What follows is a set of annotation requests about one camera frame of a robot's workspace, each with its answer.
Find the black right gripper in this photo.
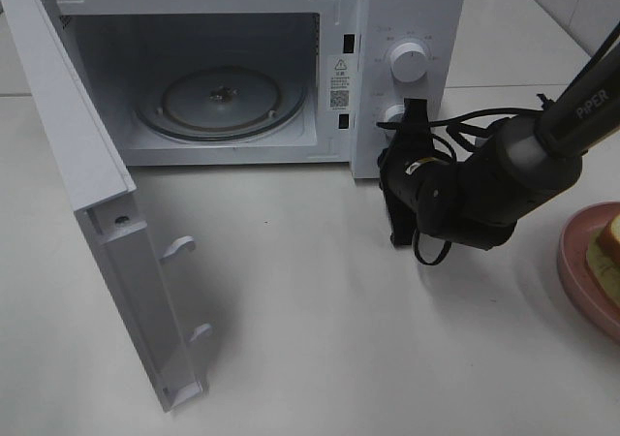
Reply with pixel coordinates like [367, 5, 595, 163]
[377, 98, 456, 248]

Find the pink round plate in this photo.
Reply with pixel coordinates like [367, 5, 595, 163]
[556, 202, 619, 344]

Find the sandwich with lettuce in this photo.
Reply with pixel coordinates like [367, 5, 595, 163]
[586, 215, 619, 307]

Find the white microwave door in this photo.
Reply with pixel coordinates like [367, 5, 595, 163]
[1, 0, 203, 412]

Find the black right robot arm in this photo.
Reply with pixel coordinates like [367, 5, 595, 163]
[378, 28, 619, 265]

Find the lower white timer knob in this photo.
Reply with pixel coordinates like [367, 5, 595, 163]
[383, 104, 405, 140]

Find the upper white power knob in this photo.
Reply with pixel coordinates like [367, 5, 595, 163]
[388, 40, 430, 83]

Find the white microwave oven body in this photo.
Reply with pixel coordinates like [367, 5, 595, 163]
[55, 0, 459, 179]

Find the black camera cable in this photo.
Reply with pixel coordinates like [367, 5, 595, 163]
[375, 94, 556, 265]

